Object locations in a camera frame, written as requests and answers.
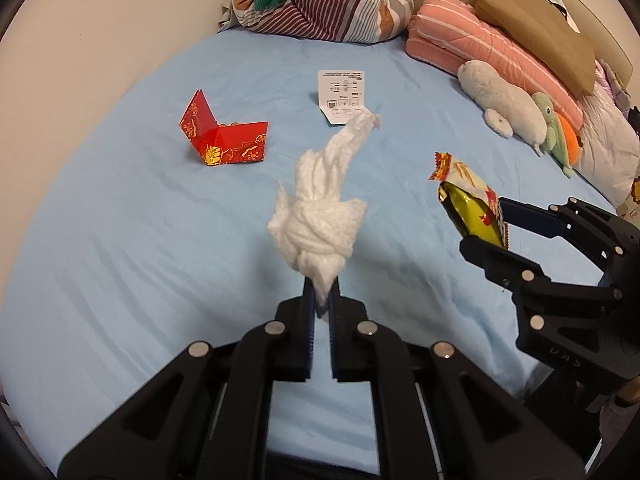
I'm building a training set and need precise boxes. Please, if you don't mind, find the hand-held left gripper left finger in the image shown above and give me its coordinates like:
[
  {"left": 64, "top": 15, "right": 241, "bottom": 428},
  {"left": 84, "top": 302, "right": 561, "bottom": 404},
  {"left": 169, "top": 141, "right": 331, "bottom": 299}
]
[{"left": 57, "top": 277, "right": 317, "bottom": 480}]

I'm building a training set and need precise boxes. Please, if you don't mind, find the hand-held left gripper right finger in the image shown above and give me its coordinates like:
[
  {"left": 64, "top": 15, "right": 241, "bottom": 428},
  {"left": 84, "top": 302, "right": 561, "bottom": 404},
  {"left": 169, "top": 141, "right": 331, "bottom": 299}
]
[{"left": 327, "top": 280, "right": 586, "bottom": 480}]

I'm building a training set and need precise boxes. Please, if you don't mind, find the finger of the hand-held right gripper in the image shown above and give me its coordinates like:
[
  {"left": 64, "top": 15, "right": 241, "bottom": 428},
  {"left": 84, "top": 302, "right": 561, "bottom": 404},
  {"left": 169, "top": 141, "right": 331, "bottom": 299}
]
[
  {"left": 459, "top": 236, "right": 622, "bottom": 332},
  {"left": 500, "top": 197, "right": 640, "bottom": 261}
]

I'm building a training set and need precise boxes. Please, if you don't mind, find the yellow snack packet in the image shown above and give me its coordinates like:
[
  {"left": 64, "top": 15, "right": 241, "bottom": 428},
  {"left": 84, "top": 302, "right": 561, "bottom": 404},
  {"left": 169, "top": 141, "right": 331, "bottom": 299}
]
[{"left": 428, "top": 151, "right": 510, "bottom": 251}]

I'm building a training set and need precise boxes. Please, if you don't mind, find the small white twisted tissue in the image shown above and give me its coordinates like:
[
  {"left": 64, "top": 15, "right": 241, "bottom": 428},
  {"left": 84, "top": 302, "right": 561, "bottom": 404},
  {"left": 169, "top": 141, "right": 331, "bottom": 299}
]
[{"left": 267, "top": 111, "right": 382, "bottom": 318}]

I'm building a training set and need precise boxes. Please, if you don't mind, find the green turtle plush toy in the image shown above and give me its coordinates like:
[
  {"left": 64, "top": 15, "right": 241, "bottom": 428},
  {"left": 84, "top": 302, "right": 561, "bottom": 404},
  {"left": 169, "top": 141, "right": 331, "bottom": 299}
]
[{"left": 531, "top": 92, "right": 583, "bottom": 178}]

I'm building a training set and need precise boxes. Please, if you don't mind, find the pale lavender pillow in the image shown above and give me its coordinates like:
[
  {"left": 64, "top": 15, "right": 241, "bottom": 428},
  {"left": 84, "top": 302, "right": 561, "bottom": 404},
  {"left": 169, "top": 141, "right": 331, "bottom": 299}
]
[{"left": 575, "top": 60, "right": 640, "bottom": 206}]

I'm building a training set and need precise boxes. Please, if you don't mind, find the white plush toy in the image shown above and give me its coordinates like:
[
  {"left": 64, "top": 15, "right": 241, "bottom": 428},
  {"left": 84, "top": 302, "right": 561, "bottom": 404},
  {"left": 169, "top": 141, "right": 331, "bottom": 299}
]
[{"left": 457, "top": 60, "right": 548, "bottom": 153}]

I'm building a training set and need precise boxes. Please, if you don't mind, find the light blue bed sheet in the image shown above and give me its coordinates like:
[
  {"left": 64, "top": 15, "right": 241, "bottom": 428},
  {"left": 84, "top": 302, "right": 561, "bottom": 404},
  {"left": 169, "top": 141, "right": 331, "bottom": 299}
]
[{"left": 0, "top": 30, "right": 616, "bottom": 476}]

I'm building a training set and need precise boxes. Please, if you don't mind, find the pink striped quilt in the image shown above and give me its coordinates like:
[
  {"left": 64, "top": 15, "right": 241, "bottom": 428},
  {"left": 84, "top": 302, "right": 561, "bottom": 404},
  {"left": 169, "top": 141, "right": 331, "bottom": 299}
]
[{"left": 405, "top": 0, "right": 585, "bottom": 133}]

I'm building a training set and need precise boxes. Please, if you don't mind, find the brown paper bag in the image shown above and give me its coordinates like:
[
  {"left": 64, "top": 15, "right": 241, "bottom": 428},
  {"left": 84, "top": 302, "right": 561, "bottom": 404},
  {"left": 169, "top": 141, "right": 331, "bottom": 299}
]
[{"left": 474, "top": 0, "right": 597, "bottom": 98}]

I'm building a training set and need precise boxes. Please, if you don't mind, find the red folded envelope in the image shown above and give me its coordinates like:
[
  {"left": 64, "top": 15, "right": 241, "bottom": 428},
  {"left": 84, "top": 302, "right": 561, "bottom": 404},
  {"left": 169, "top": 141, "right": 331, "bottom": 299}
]
[{"left": 180, "top": 89, "right": 269, "bottom": 167}]

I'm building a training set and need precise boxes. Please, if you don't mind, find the beige headboard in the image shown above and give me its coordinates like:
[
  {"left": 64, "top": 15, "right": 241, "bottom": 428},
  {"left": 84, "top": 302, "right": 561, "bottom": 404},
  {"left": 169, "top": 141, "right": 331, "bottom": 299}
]
[{"left": 395, "top": 0, "right": 633, "bottom": 68}]

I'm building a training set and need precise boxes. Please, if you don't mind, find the white printed leaflet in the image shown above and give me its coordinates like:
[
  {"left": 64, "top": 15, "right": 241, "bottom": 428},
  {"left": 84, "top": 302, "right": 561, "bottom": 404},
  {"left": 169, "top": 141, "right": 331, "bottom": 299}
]
[{"left": 317, "top": 69, "right": 371, "bottom": 125}]

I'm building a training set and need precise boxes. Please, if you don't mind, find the striped patchwork bedding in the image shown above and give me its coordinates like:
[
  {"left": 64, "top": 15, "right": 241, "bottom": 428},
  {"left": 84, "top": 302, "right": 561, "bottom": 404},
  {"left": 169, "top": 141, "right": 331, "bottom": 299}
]
[{"left": 217, "top": 0, "right": 416, "bottom": 43}]

